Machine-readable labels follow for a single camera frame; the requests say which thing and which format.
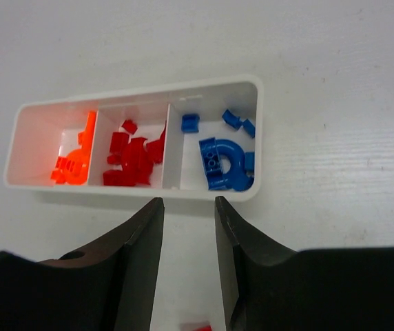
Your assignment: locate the orange lego arch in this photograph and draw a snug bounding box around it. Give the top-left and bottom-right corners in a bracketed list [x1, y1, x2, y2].
[50, 111, 97, 185]

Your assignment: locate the blue lego arch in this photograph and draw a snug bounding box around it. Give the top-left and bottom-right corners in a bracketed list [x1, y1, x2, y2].
[198, 137, 255, 192]

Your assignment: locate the red lego brick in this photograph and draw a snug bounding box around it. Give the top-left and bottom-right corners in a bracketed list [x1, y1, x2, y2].
[179, 322, 213, 331]

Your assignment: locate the blue lego pile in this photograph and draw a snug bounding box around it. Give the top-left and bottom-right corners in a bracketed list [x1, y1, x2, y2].
[180, 109, 256, 139]

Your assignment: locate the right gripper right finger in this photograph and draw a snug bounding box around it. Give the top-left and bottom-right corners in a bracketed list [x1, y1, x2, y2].
[214, 196, 296, 330]

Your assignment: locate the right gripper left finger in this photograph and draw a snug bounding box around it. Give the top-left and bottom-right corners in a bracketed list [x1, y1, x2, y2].
[42, 197, 165, 330]

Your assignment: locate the white three-compartment tray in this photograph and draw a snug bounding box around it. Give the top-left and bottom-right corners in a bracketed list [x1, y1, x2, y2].
[4, 75, 264, 201]

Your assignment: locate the red lego pile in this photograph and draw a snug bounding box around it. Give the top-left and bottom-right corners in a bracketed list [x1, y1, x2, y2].
[102, 119, 166, 187]

